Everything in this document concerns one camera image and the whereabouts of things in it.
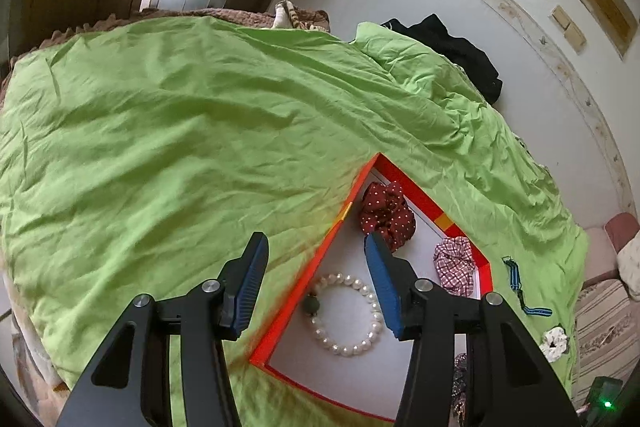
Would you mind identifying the striped floral sofa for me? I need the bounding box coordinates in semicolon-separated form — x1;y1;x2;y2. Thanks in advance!
570;227;638;408

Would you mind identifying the blue striped hair tie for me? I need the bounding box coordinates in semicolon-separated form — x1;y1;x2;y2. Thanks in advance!
501;255;552;319

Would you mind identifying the grey gauzy scrunchie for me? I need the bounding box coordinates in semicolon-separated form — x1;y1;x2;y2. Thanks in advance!
451;353;470;420

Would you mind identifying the framed wall panel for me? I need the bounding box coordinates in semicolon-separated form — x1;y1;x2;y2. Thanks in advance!
575;0;640;60

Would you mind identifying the black garment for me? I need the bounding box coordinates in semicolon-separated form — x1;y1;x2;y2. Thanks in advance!
380;13;503;105

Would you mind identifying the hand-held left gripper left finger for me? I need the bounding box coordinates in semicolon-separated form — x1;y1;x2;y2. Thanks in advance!
56;232;270;427

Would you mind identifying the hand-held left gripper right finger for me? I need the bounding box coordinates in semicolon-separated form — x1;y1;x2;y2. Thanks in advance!
364;233;576;427

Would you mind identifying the dark red polka dot scrunchie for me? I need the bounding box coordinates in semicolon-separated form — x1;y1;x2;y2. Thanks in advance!
359;181;417;254

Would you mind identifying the red cardboard box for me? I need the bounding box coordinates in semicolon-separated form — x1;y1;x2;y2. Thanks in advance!
249;152;495;424

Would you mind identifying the brown patterned cloth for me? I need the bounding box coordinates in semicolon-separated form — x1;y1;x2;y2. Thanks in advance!
272;0;332;32

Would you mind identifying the green bed sheet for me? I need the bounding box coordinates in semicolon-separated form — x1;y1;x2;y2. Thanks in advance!
0;16;591;427

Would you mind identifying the red white plaid scrunchie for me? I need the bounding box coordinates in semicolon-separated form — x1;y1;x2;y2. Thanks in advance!
432;236;475;297

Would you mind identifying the white printed pillow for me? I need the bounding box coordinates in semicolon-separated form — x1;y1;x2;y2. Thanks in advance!
616;236;640;303

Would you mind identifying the beige wall switch plate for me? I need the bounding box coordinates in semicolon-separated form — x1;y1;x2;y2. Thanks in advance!
550;5;574;28
564;23;589;56

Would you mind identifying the white pearl bracelet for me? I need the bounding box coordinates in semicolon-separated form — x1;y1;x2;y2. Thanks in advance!
304;273;383;357

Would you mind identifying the pink cushion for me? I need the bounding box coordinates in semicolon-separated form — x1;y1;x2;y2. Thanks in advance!
604;213;640;254

